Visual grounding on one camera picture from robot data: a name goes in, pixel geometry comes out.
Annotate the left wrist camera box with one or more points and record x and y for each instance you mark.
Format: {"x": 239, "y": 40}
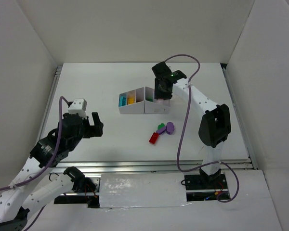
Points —
{"x": 78, "y": 107}

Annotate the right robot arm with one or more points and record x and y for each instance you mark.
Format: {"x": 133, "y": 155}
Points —
{"x": 215, "y": 122}

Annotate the green curved lego brick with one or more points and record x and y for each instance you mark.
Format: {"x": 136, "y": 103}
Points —
{"x": 148, "y": 99}

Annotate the white divided organizer bin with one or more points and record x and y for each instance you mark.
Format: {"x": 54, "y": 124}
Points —
{"x": 141, "y": 105}

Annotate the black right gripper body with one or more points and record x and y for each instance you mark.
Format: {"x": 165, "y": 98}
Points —
{"x": 163, "y": 95}

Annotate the purple oval lego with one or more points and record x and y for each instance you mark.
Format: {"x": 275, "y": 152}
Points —
{"x": 170, "y": 128}

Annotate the aluminium frame rail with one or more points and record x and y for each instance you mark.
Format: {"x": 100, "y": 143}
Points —
{"x": 124, "y": 145}

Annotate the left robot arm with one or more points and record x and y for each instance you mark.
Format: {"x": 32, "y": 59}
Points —
{"x": 19, "y": 201}

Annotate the teal frog flower lego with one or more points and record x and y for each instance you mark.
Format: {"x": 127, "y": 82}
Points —
{"x": 122, "y": 100}

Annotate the red lego brick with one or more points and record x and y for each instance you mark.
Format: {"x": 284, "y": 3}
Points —
{"x": 154, "y": 138}

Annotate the purple and green lego piece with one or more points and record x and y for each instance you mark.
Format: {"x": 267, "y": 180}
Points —
{"x": 161, "y": 129}

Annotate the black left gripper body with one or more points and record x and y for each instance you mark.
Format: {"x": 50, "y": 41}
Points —
{"x": 90, "y": 127}

